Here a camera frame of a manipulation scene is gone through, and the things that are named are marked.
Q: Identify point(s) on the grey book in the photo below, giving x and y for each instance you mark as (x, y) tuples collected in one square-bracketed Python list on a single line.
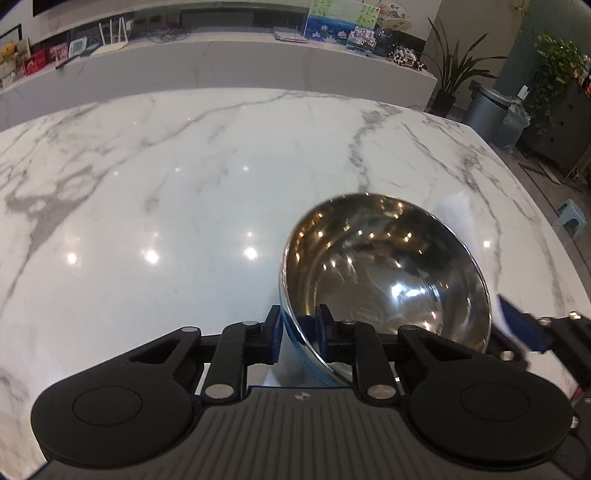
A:
[(290, 36)]

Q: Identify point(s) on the blue steel bowl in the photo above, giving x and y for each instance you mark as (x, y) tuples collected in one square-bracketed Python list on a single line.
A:
[(392, 277)]

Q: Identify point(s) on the clear display box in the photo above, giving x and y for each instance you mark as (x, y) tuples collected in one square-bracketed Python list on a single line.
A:
[(362, 41)]

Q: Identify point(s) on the white photo frame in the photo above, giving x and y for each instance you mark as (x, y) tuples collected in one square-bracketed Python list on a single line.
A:
[(78, 47)]

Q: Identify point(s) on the black television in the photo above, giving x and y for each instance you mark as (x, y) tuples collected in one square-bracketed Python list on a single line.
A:
[(60, 4)]

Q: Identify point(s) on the clear plastic bag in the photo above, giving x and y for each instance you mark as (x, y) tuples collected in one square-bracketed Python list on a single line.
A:
[(516, 122)]

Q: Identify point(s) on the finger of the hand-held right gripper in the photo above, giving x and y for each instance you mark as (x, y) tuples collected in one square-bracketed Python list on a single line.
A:
[(531, 330), (508, 354)]

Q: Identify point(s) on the red box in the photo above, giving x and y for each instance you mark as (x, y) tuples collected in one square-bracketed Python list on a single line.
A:
[(34, 62)]

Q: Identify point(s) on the green pothos plant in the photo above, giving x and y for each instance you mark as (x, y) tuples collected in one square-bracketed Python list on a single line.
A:
[(554, 69)]

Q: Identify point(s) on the dark cabinet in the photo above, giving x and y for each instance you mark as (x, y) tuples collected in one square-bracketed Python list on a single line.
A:
[(563, 138)]

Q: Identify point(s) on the small pale green stool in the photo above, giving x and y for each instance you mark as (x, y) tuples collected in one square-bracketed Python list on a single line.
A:
[(570, 214)]

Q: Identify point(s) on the lotus pond painting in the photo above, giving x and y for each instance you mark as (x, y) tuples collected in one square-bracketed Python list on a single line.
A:
[(339, 21)]

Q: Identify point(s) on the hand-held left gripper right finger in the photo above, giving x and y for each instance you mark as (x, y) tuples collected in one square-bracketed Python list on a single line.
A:
[(322, 332)]

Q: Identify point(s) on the teddy bear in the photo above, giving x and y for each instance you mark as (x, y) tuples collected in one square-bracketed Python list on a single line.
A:
[(8, 50)]

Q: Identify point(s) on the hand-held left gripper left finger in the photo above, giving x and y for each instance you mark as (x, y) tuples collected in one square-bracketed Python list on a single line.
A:
[(275, 332)]

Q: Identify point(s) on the hanging vine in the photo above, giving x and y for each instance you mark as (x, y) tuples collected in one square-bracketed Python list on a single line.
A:
[(521, 7)]

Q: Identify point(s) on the black and white toy figures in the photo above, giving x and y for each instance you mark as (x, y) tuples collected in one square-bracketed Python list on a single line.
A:
[(408, 57)]

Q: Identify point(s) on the dark glass jar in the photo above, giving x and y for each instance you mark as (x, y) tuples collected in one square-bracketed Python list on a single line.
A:
[(387, 41)]

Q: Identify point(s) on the pink card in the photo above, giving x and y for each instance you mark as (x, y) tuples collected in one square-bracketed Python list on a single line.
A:
[(58, 52)]

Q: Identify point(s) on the white basket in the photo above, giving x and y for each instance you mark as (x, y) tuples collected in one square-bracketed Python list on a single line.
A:
[(7, 74)]

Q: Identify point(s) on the grey trash can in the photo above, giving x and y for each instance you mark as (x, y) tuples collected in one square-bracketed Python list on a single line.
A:
[(485, 113)]

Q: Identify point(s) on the round paper fan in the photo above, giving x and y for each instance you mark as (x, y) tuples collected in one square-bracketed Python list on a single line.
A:
[(392, 14)]

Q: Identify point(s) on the white router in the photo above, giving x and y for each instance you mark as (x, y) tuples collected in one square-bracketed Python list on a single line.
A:
[(111, 46)]

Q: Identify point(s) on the potted long-leaf plant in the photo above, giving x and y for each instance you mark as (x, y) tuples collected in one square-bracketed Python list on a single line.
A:
[(450, 69)]

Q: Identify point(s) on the black picture frame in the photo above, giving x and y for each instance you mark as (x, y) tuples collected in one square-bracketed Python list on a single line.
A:
[(18, 34)]

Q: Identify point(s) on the white marble television cabinet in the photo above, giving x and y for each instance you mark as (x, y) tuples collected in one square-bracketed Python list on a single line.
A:
[(231, 64)]

